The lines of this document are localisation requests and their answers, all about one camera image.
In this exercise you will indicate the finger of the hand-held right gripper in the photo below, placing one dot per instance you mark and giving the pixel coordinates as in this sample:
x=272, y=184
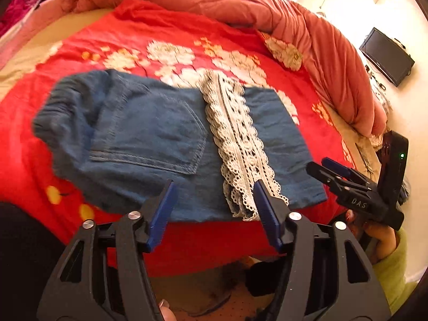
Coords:
x=337, y=168
x=326, y=175

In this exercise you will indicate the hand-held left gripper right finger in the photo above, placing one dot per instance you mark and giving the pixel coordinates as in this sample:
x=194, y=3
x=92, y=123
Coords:
x=269, y=219

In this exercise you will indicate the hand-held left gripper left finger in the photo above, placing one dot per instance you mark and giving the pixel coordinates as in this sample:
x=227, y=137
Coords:
x=162, y=219

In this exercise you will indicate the blue denim lace-trimmed pants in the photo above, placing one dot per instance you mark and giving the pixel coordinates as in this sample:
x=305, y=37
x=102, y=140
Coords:
x=150, y=147

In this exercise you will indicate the person's green-sleeved right forearm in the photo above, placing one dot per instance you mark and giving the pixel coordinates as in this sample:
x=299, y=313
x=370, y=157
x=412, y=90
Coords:
x=398, y=274

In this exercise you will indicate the person's right hand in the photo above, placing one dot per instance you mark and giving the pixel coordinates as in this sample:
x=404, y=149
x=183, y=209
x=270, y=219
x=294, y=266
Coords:
x=381, y=240

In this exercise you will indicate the person's left hand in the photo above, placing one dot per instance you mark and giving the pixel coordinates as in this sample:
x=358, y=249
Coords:
x=167, y=311

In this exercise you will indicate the black flat television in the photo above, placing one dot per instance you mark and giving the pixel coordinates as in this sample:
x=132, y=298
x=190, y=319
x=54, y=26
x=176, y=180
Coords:
x=386, y=57

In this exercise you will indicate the person's dark clothing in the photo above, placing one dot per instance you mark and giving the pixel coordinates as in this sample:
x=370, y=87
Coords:
x=23, y=257

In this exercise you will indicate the salmon comforter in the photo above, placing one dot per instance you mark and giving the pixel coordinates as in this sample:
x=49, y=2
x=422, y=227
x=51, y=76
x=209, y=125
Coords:
x=284, y=16

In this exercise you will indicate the red floral blanket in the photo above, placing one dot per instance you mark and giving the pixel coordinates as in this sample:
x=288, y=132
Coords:
x=117, y=33

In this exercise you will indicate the pale pink quilted blanket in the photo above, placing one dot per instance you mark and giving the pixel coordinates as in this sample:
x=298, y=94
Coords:
x=23, y=28

